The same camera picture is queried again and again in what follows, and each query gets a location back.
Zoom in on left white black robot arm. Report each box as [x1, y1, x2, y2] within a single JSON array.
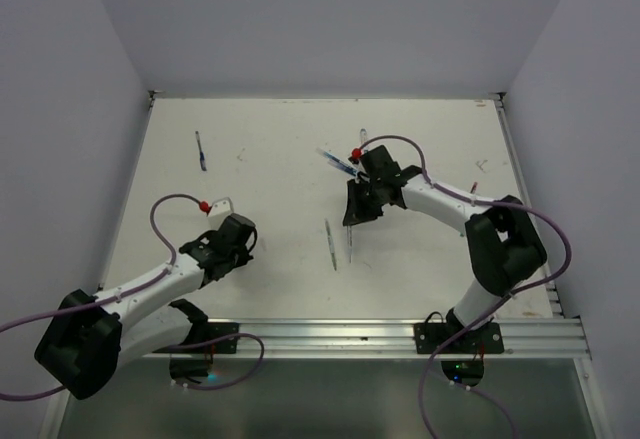
[[34, 213, 258, 400]]

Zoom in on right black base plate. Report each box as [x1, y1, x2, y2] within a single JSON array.
[[413, 310, 505, 354]]

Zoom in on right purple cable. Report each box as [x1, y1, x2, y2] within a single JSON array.
[[417, 133, 572, 439]]

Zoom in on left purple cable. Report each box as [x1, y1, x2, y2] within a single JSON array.
[[0, 193, 266, 401]]

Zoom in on purple cable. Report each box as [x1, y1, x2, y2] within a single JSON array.
[[0, 193, 266, 401], [417, 133, 572, 439]]

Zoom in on clear pen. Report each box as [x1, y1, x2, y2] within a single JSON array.
[[346, 226, 353, 264]]

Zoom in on aluminium mounting rail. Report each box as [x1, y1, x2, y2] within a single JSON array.
[[120, 312, 590, 364]]

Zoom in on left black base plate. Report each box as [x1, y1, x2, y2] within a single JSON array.
[[156, 321, 240, 355]]

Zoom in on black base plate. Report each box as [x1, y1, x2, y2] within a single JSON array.
[[413, 310, 505, 354], [156, 321, 240, 355]]

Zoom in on grey pen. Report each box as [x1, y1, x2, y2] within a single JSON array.
[[324, 218, 338, 272]]

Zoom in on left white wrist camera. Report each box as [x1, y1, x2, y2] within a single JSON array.
[[207, 197, 234, 221]]

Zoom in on blue pen leftmost pile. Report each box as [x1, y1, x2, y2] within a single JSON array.
[[316, 148, 358, 178]]

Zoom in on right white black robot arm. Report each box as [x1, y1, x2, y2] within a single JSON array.
[[343, 146, 547, 352]]

